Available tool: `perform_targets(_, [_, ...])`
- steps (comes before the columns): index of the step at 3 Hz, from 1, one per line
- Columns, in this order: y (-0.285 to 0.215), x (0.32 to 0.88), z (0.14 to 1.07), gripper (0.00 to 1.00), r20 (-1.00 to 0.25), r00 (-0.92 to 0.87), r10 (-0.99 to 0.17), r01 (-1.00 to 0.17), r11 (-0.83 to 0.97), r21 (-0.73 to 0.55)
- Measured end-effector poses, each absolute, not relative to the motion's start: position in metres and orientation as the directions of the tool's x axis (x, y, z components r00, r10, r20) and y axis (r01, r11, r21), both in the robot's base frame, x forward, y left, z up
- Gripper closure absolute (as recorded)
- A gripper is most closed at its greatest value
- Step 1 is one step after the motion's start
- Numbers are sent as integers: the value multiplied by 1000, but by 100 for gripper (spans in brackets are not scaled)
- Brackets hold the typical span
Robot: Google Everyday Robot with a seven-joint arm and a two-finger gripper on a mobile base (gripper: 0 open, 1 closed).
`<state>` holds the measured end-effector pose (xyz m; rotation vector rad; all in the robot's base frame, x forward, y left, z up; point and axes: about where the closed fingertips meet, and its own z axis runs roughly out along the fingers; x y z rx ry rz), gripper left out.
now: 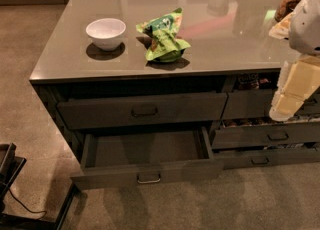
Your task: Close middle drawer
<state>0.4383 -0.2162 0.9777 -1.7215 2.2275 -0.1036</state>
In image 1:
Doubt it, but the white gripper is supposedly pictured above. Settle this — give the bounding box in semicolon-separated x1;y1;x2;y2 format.
269;55;320;121

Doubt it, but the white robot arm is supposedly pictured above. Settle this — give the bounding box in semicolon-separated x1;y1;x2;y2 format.
269;0;320;121

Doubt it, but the green crumpled snack bag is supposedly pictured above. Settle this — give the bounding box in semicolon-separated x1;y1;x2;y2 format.
136;8;190;63

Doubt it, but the white ceramic bowl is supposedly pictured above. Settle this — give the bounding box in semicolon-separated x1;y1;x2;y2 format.
86;18;126;51

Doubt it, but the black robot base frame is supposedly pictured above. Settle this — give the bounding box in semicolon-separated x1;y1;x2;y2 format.
0;142;78;230

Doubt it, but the black cable on floor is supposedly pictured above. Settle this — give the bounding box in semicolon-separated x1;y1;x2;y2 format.
6;187;48;220

